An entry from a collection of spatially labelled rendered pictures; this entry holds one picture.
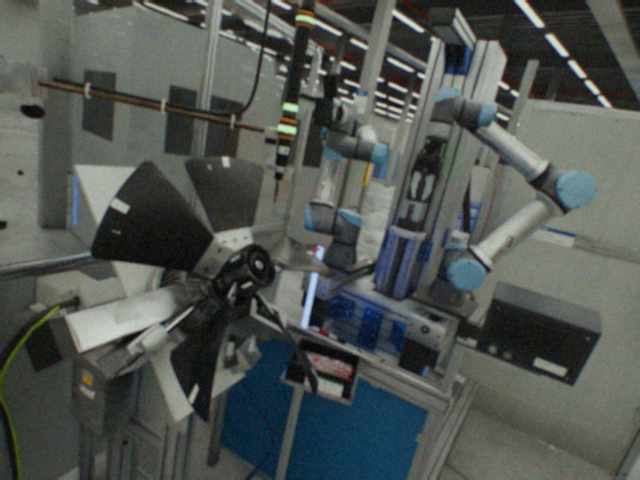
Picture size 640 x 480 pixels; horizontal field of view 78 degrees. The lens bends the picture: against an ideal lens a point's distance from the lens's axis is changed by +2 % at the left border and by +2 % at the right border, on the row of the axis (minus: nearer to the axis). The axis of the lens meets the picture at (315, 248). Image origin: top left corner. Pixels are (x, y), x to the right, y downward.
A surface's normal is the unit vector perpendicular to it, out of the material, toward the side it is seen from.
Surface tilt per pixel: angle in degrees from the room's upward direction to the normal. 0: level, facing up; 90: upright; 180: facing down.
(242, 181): 45
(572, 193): 84
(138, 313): 50
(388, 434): 90
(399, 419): 90
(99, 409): 90
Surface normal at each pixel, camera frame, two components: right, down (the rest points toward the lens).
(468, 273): -0.26, 0.32
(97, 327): 0.78, -0.38
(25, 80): 0.10, 0.29
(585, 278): -0.47, 0.15
